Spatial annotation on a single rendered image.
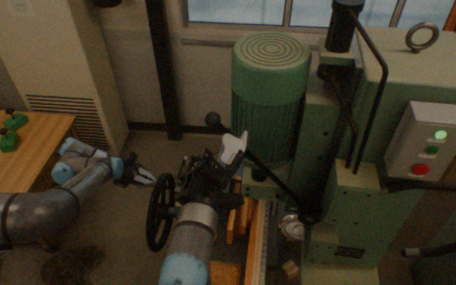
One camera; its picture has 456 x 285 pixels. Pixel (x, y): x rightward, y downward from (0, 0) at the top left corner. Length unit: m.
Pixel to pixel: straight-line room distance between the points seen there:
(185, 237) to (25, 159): 1.61
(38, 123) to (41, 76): 0.29
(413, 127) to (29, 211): 0.81
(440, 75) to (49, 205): 0.87
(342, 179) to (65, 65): 1.82
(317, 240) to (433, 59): 0.50
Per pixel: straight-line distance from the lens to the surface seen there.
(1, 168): 2.15
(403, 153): 0.77
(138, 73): 2.51
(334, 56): 0.76
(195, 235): 0.61
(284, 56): 0.77
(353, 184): 0.81
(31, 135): 2.27
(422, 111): 0.74
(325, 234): 0.98
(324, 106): 0.80
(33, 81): 2.48
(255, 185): 1.06
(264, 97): 0.76
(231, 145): 0.73
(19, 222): 0.91
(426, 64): 0.81
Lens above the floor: 1.90
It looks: 45 degrees down
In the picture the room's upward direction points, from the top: straight up
